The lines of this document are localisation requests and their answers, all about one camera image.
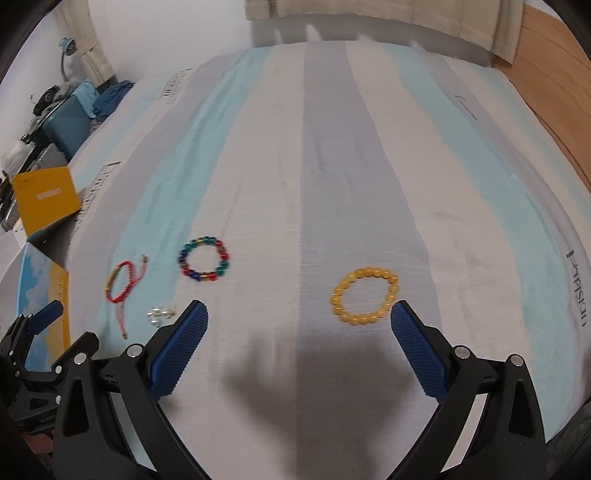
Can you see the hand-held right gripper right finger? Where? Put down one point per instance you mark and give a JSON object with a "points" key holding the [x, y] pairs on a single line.
{"points": [[420, 350]]}

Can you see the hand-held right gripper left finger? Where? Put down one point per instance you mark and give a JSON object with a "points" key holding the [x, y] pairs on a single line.
{"points": [[178, 350]]}

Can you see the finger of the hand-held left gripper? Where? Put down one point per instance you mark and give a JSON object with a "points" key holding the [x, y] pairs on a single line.
{"points": [[46, 313]]}

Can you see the blue printed cardboard box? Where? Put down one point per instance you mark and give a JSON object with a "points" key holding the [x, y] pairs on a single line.
{"points": [[44, 198]]}

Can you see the grey suitcase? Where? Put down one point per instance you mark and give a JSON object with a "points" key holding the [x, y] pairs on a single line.
{"points": [[39, 161]]}

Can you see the striped bed sheet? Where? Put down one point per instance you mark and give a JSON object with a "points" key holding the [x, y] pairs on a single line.
{"points": [[346, 184]]}

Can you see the teal suitcase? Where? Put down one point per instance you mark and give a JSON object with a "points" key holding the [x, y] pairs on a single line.
{"points": [[67, 122]]}

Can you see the blue clothes pile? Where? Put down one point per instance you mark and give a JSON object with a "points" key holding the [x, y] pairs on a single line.
{"points": [[111, 99]]}

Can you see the blue desk lamp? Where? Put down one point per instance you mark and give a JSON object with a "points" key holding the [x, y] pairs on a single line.
{"points": [[68, 46]]}

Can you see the narrow beige curtain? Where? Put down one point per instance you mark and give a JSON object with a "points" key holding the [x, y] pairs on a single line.
{"points": [[90, 41]]}

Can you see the wooden headboard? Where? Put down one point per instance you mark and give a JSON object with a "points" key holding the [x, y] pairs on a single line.
{"points": [[549, 83]]}

